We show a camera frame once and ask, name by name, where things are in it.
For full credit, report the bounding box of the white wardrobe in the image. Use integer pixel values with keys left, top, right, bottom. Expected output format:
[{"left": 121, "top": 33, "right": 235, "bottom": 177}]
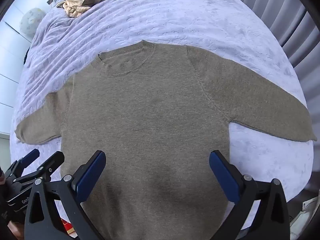
[{"left": 0, "top": 0, "right": 33, "bottom": 135}]

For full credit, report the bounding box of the grey pleated curtain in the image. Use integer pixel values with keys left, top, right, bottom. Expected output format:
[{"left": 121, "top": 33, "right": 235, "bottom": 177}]
[{"left": 250, "top": 0, "right": 320, "bottom": 130}]

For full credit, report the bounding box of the white round plush toy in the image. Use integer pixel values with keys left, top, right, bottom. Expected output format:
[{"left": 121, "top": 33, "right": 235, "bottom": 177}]
[{"left": 19, "top": 8, "right": 45, "bottom": 43}]

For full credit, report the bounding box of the red box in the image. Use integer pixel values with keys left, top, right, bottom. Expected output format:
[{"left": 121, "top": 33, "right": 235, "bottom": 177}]
[{"left": 60, "top": 217, "right": 78, "bottom": 238}]

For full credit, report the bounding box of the olive brown knit sweater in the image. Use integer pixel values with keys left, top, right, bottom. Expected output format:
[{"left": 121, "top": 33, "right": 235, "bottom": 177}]
[{"left": 15, "top": 40, "right": 317, "bottom": 240}]

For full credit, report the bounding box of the white paper box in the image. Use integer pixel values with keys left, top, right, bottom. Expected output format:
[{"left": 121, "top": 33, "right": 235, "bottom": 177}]
[{"left": 290, "top": 197, "right": 318, "bottom": 240}]

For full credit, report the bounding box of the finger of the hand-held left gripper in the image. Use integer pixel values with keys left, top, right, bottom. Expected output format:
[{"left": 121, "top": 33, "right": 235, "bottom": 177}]
[
  {"left": 15, "top": 151, "right": 65, "bottom": 183},
  {"left": 4, "top": 149, "right": 40, "bottom": 180}
]

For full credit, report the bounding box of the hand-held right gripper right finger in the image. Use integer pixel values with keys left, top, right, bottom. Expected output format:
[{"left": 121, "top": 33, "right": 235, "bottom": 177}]
[{"left": 209, "top": 150, "right": 290, "bottom": 240}]

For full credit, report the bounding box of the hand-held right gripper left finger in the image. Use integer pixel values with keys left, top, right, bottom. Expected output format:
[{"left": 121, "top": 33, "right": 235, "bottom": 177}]
[{"left": 24, "top": 150, "right": 107, "bottom": 240}]

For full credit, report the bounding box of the lavender embossed blanket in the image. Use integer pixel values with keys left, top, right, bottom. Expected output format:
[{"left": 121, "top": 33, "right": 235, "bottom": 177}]
[{"left": 10, "top": 0, "right": 314, "bottom": 230}]

